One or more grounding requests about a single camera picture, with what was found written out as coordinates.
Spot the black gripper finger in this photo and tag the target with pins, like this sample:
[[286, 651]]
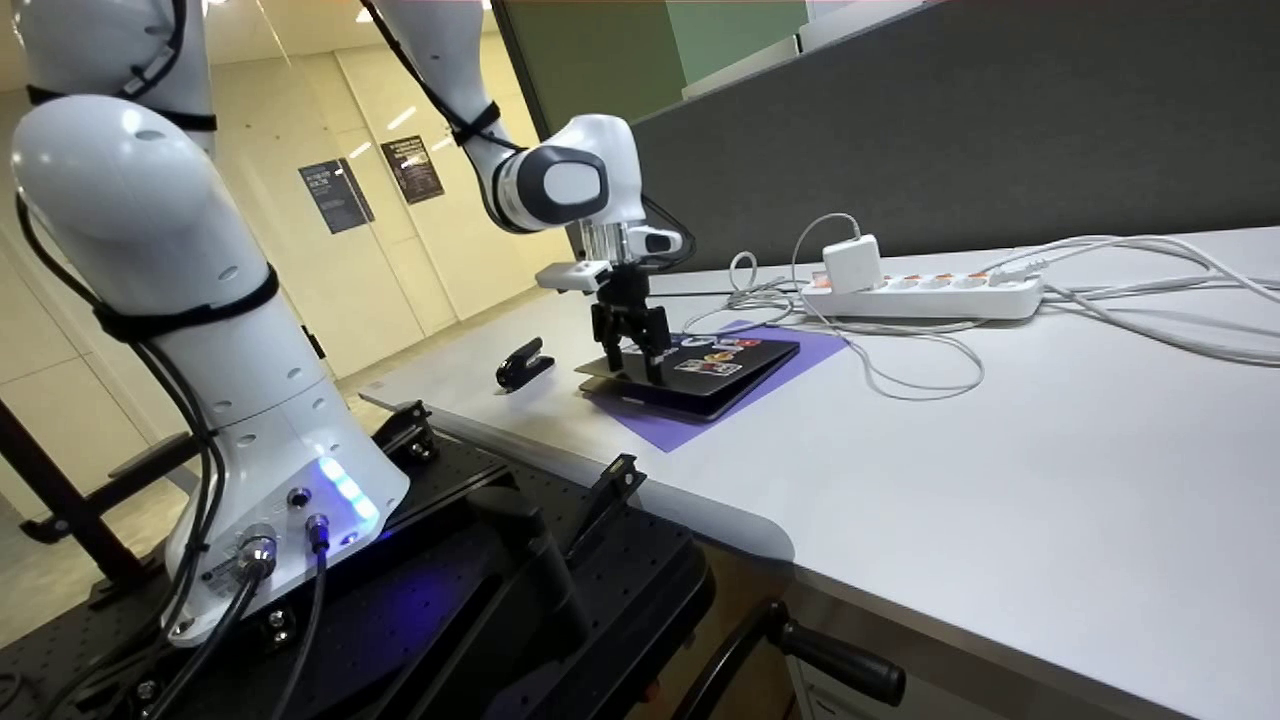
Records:
[[614, 357], [654, 357]]

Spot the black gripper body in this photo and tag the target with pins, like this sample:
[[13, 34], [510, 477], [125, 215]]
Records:
[[622, 312]]

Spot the dark grey laptop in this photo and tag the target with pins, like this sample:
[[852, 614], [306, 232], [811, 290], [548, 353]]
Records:
[[703, 378]]

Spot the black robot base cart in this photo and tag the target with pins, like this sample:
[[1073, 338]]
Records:
[[499, 593]]

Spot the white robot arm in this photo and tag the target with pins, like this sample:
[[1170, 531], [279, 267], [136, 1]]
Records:
[[115, 160]]

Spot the white laptop charger brick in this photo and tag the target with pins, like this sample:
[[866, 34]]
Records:
[[852, 267]]

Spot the black clip on table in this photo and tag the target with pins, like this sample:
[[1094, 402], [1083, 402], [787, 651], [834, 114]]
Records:
[[522, 366]]

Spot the purple mat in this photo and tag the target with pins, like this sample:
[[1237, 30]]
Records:
[[669, 428]]

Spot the white power strip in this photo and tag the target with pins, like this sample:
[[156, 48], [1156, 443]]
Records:
[[927, 299]]

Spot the grey partition panel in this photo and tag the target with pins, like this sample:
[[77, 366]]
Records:
[[933, 123]]

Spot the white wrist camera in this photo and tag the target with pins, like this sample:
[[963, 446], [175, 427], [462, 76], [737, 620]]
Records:
[[579, 278]]

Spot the dark wall poster right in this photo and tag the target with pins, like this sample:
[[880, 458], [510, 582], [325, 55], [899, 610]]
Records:
[[414, 169]]

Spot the dark wall poster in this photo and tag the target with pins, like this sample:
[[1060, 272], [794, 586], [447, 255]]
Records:
[[414, 169], [337, 194]]

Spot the dark wall poster left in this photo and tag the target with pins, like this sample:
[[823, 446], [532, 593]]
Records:
[[337, 194]]

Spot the black clamp handle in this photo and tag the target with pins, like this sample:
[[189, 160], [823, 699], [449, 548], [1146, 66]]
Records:
[[787, 633]]

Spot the black stand frame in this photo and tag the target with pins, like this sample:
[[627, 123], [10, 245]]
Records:
[[85, 513]]

